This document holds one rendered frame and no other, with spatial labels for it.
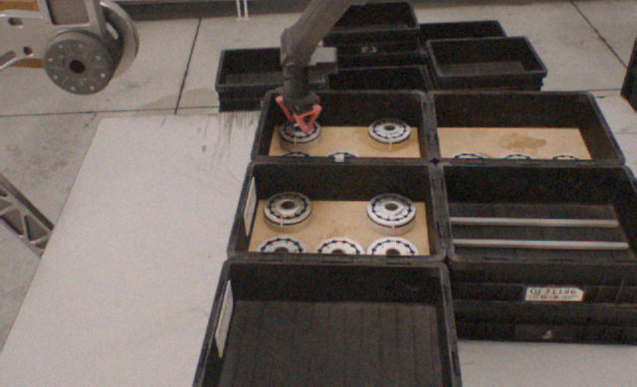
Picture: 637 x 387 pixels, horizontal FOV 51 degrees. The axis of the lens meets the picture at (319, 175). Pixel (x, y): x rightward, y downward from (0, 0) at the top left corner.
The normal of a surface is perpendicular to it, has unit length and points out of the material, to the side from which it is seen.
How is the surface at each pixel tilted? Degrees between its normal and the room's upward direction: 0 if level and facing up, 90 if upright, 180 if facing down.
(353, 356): 0
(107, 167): 0
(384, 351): 0
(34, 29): 90
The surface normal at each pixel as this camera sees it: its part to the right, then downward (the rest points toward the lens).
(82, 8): 0.03, 0.61
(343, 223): -0.04, -0.79
